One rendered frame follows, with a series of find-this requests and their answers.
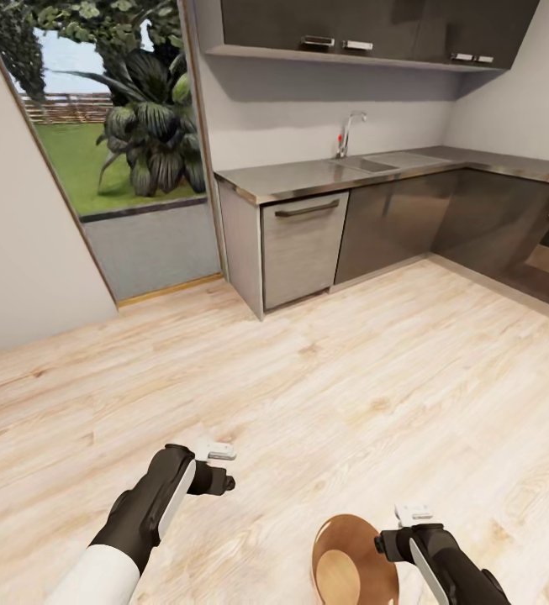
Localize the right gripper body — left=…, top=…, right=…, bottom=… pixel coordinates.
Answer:
left=381, top=527, right=415, bottom=565

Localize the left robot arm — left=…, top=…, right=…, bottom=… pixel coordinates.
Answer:
left=43, top=441, right=237, bottom=605

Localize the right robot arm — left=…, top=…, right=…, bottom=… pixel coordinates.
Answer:
left=374, top=502, right=511, bottom=605

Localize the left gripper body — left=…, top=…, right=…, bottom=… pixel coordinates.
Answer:
left=189, top=461, right=226, bottom=496

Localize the trash can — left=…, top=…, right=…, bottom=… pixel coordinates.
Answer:
left=311, top=513, right=399, bottom=605

